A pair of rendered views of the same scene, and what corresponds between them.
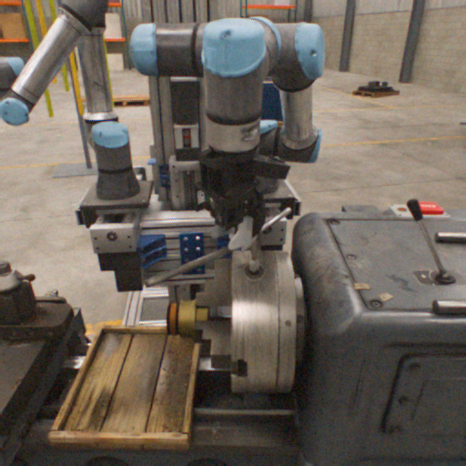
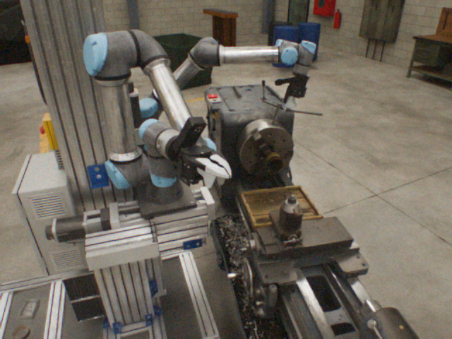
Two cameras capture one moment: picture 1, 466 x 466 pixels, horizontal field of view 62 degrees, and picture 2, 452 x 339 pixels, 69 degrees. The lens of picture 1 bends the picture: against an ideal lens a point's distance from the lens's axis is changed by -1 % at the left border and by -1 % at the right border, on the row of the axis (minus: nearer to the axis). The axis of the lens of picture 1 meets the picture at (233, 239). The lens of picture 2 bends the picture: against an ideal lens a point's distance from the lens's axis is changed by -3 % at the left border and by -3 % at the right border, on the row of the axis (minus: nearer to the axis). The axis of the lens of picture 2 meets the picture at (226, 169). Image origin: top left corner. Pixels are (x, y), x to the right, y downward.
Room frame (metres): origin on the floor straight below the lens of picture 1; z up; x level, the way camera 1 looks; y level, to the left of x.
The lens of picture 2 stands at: (1.28, 1.58, 1.96)
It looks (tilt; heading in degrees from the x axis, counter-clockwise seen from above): 31 degrees down; 258
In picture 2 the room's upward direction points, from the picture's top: straight up
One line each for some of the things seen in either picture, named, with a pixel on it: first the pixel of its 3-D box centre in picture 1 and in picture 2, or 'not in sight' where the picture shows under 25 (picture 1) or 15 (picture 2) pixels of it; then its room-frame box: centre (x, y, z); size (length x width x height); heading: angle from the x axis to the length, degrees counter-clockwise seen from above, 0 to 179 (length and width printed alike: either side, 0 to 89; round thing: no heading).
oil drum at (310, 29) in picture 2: not in sight; (307, 42); (-2.66, -6.74, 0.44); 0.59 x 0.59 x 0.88
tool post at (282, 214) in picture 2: (13, 300); (290, 216); (0.77, 0.55, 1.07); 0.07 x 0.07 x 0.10; 89
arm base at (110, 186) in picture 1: (116, 178); (164, 183); (1.28, 0.40, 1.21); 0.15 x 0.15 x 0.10
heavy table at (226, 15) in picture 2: not in sight; (219, 28); (-0.85, -9.07, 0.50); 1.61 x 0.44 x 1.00; 104
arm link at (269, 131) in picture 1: (261, 141); (147, 114); (1.33, -0.10, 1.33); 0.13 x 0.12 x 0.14; 74
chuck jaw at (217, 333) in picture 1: (219, 346); (284, 152); (0.60, 0.03, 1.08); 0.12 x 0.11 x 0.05; 179
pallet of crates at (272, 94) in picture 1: (273, 105); not in sight; (7.94, -0.79, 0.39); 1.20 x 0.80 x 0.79; 112
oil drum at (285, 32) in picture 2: not in sight; (284, 46); (-1.86, -6.23, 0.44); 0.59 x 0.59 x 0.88
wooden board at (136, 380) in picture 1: (137, 378); (279, 206); (0.70, 0.24, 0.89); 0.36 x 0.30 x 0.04; 179
